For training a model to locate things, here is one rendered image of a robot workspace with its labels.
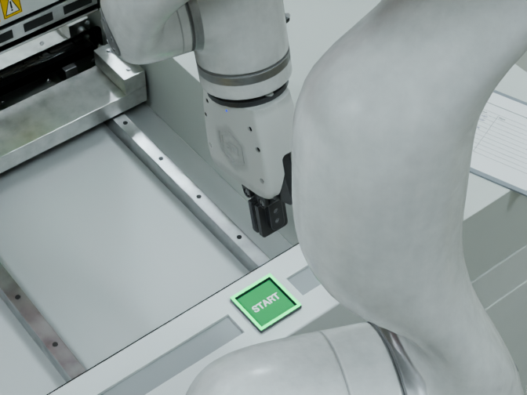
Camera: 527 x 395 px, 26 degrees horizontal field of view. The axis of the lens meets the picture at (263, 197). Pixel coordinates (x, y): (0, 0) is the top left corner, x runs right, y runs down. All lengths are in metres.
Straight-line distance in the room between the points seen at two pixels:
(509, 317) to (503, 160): 0.31
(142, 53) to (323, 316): 0.43
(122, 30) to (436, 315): 0.38
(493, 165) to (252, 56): 0.50
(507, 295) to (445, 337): 0.90
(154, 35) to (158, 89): 0.71
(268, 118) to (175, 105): 0.59
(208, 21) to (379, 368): 0.35
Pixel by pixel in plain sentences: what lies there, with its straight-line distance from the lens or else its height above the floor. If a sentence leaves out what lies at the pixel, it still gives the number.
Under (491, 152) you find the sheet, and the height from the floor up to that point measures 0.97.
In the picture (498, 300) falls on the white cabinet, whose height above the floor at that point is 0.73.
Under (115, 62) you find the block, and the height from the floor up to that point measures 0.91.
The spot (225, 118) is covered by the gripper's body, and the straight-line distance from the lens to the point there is 1.04.
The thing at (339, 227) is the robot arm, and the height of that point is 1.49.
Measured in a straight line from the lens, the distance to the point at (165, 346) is 1.22.
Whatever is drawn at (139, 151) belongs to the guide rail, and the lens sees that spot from 1.58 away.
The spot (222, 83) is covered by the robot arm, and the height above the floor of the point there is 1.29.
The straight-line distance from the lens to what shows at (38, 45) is 1.63.
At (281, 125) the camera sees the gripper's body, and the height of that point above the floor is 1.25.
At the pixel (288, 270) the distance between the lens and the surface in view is 1.28.
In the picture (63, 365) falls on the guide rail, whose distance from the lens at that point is 1.35.
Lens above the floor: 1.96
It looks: 48 degrees down
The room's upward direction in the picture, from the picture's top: straight up
